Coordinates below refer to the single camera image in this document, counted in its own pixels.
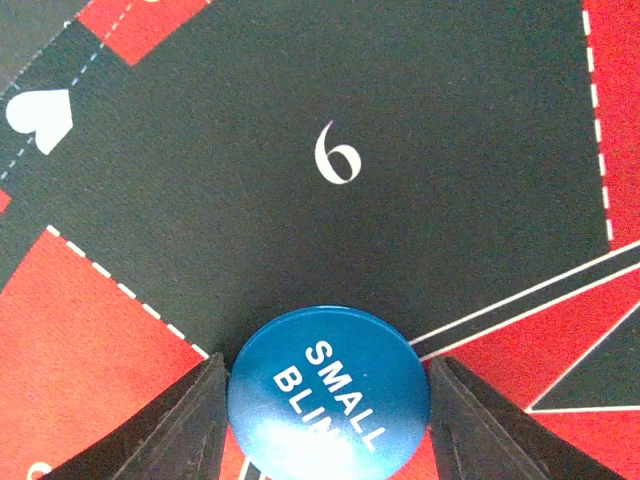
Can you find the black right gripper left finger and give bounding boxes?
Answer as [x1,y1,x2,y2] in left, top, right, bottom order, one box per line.
[44,353,228,479]

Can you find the blue small blind button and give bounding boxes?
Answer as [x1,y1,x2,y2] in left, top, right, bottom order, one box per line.
[227,306,430,479]

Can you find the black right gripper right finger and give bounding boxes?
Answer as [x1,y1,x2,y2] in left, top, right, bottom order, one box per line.
[429,356,621,479]

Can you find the round red black poker mat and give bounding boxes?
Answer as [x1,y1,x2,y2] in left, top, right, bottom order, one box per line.
[1,1,639,479]

